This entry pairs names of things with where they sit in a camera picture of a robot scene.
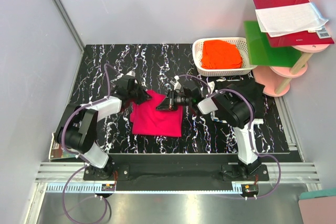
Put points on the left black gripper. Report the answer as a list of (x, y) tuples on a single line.
[(144, 95)]

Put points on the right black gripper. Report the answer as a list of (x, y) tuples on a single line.
[(168, 104)]

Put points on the magenta t shirt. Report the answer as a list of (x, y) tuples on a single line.
[(149, 121)]

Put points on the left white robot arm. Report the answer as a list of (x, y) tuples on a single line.
[(77, 129)]

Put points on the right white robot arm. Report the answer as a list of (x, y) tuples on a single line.
[(249, 161)]

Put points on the orange t shirt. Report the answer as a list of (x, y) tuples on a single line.
[(218, 54)]

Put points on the white plastic basket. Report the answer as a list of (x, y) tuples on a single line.
[(239, 42)]

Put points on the folded black white t shirt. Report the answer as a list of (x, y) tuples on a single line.
[(239, 107)]

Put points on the green plastic sheet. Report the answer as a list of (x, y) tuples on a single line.
[(262, 54)]

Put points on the pink wooden shelf stand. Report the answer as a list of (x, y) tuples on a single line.
[(277, 79)]

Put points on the illustrated book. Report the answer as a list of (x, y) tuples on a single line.
[(56, 151)]

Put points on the white mesh cloth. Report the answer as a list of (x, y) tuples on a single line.
[(280, 21)]

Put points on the dark red folder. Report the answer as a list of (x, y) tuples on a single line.
[(317, 37)]

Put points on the teal board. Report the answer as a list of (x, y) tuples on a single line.
[(318, 194)]

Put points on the pink board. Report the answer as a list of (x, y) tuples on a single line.
[(318, 210)]

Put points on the white slotted cable duct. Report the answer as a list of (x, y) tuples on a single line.
[(160, 187)]

